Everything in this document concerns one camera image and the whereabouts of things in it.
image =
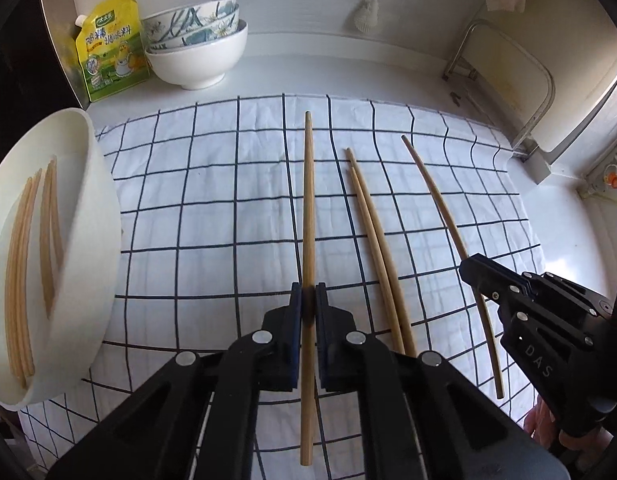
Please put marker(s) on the plain white bowl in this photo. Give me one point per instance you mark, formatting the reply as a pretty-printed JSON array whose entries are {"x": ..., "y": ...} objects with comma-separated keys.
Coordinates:
[{"x": 202, "y": 65}]

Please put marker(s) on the white hanging brush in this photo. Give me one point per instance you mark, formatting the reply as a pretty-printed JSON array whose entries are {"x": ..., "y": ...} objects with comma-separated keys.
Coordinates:
[{"x": 366, "y": 17}]

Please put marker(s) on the large white plate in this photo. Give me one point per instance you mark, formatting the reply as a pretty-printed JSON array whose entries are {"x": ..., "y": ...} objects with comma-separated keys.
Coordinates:
[{"x": 61, "y": 347}]

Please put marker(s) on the floral patterned bowl lower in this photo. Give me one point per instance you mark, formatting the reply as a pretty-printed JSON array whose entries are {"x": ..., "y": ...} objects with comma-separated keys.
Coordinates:
[{"x": 198, "y": 30}]

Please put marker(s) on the floral patterned bowl upper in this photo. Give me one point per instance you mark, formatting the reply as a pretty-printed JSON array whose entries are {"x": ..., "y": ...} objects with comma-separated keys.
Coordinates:
[{"x": 188, "y": 17}]

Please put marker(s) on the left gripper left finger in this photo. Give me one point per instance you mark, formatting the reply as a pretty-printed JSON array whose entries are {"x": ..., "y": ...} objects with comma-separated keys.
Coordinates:
[{"x": 195, "y": 417}]

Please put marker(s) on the floral patterned bowl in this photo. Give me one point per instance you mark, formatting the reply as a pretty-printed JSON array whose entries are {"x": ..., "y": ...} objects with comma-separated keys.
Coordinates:
[
  {"x": 198, "y": 30},
  {"x": 188, "y": 17}
]

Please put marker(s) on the metal dish rack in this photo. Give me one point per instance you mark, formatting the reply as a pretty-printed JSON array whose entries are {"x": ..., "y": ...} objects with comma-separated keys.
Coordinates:
[{"x": 510, "y": 81}]

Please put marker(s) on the yellow seasoning pouch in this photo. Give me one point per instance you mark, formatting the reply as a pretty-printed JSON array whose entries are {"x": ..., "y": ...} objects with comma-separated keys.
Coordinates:
[{"x": 110, "y": 49}]

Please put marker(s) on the wooden chopstick in plate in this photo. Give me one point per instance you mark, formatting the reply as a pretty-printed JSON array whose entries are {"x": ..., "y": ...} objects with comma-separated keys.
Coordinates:
[
  {"x": 23, "y": 228},
  {"x": 15, "y": 361}
]

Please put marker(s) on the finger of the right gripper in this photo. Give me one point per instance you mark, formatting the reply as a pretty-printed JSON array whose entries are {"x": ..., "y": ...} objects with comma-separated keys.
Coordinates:
[{"x": 490, "y": 278}]

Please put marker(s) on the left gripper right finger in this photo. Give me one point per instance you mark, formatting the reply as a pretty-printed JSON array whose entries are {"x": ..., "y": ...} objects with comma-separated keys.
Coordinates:
[{"x": 420, "y": 417}]

